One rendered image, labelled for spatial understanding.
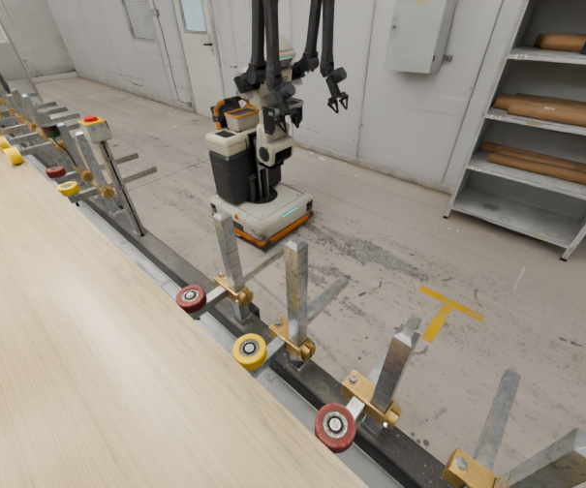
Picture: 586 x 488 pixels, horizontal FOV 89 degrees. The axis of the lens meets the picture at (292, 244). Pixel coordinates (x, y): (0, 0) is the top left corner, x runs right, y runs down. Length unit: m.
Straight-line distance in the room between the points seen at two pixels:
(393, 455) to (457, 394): 1.01
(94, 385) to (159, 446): 0.22
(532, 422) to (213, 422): 1.57
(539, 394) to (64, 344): 2.01
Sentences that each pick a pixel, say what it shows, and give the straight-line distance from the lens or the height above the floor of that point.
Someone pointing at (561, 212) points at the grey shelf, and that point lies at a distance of 3.28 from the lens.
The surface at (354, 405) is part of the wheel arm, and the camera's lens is 0.79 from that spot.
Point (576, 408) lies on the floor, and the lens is 2.13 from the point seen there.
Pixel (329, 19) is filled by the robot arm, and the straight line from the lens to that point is 2.02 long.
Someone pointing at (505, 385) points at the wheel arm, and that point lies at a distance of 0.93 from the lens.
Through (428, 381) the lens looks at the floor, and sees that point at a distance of 1.84.
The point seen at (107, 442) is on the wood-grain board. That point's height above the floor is 0.90.
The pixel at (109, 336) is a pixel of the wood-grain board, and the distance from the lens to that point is 0.91.
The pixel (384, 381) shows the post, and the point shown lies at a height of 0.95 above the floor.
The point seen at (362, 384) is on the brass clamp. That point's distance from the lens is 0.80.
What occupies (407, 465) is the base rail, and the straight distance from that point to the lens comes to 0.91.
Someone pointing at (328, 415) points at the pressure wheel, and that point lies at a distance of 0.69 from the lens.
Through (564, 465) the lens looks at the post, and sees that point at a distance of 0.62.
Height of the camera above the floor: 1.55
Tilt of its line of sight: 39 degrees down
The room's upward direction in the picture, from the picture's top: 2 degrees counter-clockwise
